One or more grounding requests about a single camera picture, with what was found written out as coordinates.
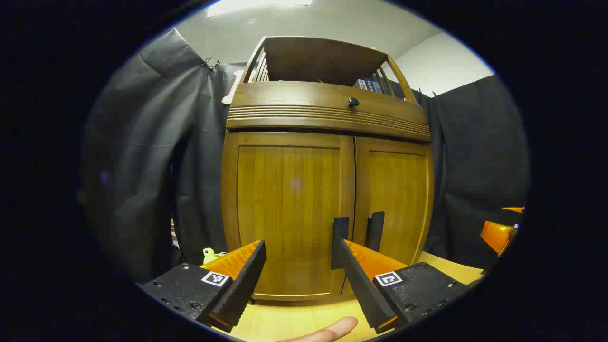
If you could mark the green frog plush toy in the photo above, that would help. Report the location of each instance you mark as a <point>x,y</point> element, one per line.
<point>209,254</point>

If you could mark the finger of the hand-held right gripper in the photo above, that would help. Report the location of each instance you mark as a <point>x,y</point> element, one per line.
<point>513,209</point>
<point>496,235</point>

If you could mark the ceiling light panel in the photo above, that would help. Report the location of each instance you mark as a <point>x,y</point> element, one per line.
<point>256,5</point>

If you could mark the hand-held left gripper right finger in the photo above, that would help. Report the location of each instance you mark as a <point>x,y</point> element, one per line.
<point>365,289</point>

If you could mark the wooden drawer with black knob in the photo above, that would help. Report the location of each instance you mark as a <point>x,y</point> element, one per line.
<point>285,99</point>

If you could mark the black backdrop cloth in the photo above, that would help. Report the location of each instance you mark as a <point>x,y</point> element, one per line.
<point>142,142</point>

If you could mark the wooden shoe cabinet door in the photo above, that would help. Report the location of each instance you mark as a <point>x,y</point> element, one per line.
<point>399,190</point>
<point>285,190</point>

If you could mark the wooden double-door shoe cabinet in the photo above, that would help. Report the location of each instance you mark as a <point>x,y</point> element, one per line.
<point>304,57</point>

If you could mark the blue and white boxes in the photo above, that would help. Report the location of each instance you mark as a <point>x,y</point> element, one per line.
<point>368,85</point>

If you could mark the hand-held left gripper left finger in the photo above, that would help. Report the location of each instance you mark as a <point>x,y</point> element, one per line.
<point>242,285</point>

